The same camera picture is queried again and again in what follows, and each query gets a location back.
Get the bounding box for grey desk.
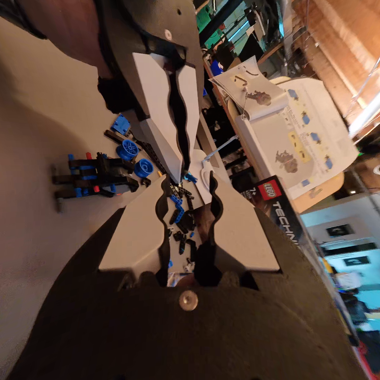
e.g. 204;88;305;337
0;16;235;366

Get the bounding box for dark desk pad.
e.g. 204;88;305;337
197;113;220;168

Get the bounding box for black flat tile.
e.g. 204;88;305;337
104;130;131;146

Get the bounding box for blue flat holed panel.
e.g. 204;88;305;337
110;114;131;135

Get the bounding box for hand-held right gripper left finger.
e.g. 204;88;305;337
98;174;172;287

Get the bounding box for toy truck box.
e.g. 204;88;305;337
193;175;309;253

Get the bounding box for black grey motor assembly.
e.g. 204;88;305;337
52;151;140;213

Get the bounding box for white rounded board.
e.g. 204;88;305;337
187;148;214;205

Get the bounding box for instruction booklet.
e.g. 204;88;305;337
208;55;360;201

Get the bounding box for blue wheel rim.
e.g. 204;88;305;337
134;158;155;179
116;140;139;161

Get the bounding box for heap of black beams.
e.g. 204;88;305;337
170;184;196;235

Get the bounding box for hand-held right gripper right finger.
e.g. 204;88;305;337
209;172;281;278

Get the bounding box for black angled connector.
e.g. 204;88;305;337
185;237;197;262
173;230;187;254

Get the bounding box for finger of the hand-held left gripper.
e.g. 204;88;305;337
175;65;200;172
132;53;183;184

